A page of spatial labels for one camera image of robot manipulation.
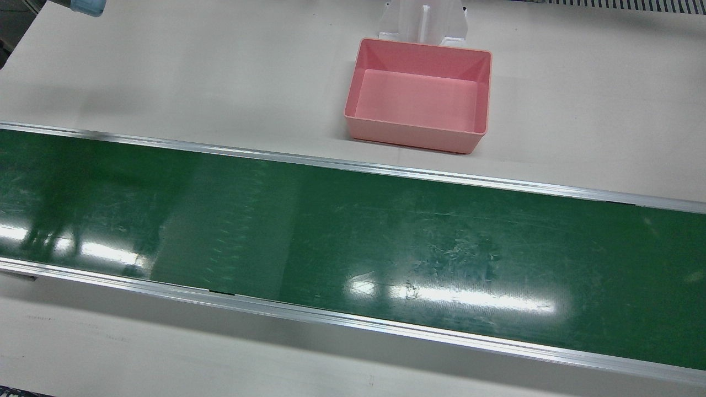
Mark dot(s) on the white stand bracket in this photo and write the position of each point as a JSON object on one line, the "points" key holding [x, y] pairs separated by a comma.
{"points": [[424, 22]]}

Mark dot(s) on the grey slatted panel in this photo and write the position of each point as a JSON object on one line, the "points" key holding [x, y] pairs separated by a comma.
{"points": [[634, 5]]}

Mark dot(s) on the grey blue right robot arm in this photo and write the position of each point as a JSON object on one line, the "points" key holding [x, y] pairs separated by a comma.
{"points": [[88, 6]]}

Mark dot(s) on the green conveyor belt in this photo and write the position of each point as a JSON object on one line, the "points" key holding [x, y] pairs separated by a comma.
{"points": [[353, 231]]}

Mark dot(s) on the pink plastic box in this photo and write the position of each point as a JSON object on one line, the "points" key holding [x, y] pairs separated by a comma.
{"points": [[419, 99]]}

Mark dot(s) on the aluminium conveyor rail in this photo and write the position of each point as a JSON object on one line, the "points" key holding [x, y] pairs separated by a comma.
{"points": [[353, 164], [353, 320]]}

